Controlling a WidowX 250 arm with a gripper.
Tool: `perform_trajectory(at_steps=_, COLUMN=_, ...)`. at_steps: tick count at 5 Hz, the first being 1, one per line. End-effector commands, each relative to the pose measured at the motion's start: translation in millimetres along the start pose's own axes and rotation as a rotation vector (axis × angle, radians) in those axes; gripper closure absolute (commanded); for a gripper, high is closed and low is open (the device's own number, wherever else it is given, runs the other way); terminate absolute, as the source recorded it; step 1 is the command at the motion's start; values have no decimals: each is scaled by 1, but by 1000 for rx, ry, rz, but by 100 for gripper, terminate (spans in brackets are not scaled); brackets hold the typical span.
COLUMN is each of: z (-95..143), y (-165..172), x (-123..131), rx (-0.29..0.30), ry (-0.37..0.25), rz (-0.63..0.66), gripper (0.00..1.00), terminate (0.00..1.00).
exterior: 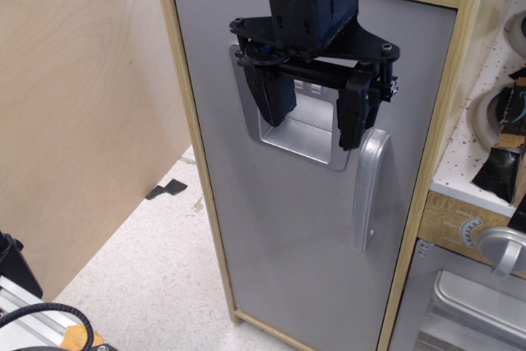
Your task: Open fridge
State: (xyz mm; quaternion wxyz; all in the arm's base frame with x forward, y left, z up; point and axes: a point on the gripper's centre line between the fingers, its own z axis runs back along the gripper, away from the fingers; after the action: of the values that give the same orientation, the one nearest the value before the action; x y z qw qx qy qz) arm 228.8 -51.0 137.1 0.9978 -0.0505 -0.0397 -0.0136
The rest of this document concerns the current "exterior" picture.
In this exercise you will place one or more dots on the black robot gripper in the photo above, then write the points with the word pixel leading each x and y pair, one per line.
pixel 309 29

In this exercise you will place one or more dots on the silver fridge door handle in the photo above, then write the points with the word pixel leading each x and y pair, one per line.
pixel 371 157

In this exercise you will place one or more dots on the silver toy fridge door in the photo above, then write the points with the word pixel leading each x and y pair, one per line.
pixel 286 221

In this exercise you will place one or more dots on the silver ice dispenser panel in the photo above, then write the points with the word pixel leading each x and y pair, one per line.
pixel 309 131

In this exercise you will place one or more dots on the white speckled stove top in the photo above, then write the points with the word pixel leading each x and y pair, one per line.
pixel 476 132

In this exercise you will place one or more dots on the black tape on floor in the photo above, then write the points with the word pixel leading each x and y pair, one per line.
pixel 173 187

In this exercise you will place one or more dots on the plywood side board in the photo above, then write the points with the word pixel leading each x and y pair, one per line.
pixel 91 119

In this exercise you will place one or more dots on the silver oven knob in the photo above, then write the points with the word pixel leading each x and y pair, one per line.
pixel 504 248

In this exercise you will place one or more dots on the silver oven door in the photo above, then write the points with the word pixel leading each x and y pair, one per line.
pixel 451 302

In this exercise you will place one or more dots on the orange tape piece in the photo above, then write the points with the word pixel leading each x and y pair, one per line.
pixel 75 338

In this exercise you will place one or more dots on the black box at left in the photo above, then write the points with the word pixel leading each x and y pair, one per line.
pixel 15 267

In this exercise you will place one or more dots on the wooden toy kitchen frame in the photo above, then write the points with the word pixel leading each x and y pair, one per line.
pixel 475 25

